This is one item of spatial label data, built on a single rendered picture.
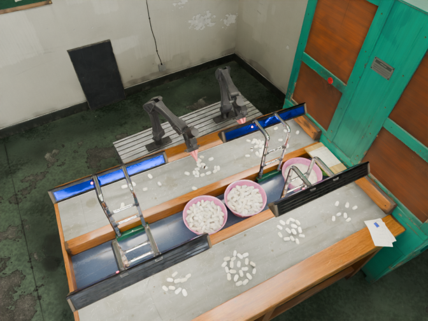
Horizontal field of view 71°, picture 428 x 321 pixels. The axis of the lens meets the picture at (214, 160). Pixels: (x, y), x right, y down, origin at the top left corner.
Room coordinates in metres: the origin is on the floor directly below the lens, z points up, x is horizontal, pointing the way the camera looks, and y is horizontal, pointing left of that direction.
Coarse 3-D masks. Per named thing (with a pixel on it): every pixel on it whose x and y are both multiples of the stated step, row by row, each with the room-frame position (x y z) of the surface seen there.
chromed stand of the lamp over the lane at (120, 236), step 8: (120, 168) 0.99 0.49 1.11; (96, 176) 0.93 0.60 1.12; (128, 176) 0.93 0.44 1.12; (96, 184) 0.88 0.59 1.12; (128, 184) 0.88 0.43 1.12; (96, 192) 0.83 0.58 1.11; (104, 200) 0.80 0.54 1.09; (136, 200) 0.86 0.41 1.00; (104, 208) 0.79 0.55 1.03; (120, 208) 0.83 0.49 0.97; (136, 208) 0.86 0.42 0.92; (112, 216) 0.80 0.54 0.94; (136, 216) 0.85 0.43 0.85; (112, 224) 0.79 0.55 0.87; (144, 224) 0.86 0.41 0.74; (120, 232) 0.80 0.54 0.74; (128, 232) 0.82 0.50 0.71; (136, 232) 0.83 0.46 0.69; (120, 240) 0.78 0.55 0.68
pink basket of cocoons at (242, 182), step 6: (240, 180) 1.17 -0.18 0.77; (246, 180) 1.18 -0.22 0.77; (228, 186) 1.13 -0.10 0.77; (234, 186) 1.15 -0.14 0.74; (258, 186) 1.14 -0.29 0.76; (228, 192) 1.10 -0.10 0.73; (264, 192) 1.08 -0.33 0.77; (264, 198) 1.05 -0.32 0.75; (264, 204) 0.99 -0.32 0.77; (240, 216) 0.94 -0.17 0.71; (246, 216) 0.93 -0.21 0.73; (252, 216) 0.95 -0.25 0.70
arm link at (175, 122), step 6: (150, 102) 1.54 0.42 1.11; (162, 102) 1.55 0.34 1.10; (144, 108) 1.56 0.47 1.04; (150, 108) 1.52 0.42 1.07; (156, 108) 1.51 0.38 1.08; (162, 108) 1.51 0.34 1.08; (162, 114) 1.49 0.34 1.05; (168, 114) 1.48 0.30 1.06; (168, 120) 1.47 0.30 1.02; (174, 120) 1.45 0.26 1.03; (180, 120) 1.47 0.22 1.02; (174, 126) 1.43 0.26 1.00; (180, 126) 1.43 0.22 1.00; (186, 126) 1.46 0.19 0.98
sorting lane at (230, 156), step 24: (288, 120) 1.79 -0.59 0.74; (240, 144) 1.53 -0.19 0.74; (168, 168) 1.29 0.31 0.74; (192, 168) 1.29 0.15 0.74; (240, 168) 1.30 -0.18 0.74; (120, 192) 1.08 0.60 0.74; (144, 192) 1.09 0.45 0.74; (168, 192) 1.09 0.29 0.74; (72, 216) 0.91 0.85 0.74; (96, 216) 0.91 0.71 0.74; (120, 216) 0.91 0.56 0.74
